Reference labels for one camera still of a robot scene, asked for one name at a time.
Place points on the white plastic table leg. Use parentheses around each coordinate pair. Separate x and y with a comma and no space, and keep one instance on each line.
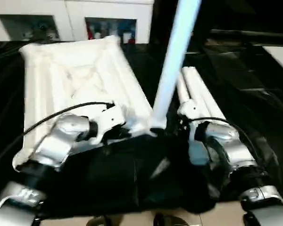
(195,87)
(182,91)
(177,58)
(207,94)

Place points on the white plastic table top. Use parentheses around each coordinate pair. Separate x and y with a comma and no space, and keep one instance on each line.
(80,77)

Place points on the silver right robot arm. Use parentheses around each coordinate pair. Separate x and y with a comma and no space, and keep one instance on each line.
(226,146)

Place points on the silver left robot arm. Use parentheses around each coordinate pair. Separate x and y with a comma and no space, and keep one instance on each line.
(54,141)

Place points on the black work mat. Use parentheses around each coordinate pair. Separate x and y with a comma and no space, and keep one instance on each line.
(250,106)

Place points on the black right robot foot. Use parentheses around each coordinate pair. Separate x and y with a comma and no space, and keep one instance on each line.
(169,220)

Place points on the plain white cup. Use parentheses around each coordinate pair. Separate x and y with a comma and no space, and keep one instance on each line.
(126,37)

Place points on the small white jar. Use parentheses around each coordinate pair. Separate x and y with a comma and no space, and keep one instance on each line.
(98,35)

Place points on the white patterned cup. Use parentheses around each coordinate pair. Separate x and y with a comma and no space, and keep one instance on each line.
(113,31)

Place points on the red bottle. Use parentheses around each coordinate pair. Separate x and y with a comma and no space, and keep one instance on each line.
(90,33)

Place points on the flat white board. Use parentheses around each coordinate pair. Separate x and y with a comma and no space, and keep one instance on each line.
(280,56)

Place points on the white sideboard cabinet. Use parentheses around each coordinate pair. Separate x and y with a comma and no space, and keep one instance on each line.
(68,14)

